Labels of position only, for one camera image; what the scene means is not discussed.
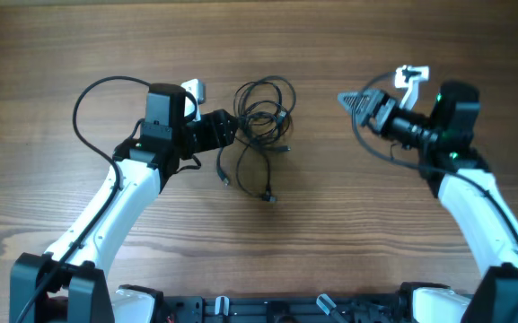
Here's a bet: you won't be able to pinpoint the thick black USB cable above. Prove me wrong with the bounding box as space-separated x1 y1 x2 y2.
215 99 294 187

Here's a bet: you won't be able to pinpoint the thin black USB cable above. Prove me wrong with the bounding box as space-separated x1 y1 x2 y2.
233 74 297 204

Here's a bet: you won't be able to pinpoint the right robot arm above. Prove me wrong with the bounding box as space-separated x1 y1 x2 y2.
338 81 518 322

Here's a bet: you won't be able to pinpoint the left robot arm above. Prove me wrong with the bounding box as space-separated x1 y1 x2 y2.
9 79 238 322

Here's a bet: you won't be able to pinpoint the right camera black cable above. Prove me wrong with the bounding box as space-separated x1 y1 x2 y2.
350 71 518 323

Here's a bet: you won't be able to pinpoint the camera black cable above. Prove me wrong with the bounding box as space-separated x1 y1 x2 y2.
13 75 152 323
350 71 518 323

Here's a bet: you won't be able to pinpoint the left camera black cable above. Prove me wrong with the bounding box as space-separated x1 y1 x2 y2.
13 75 152 323

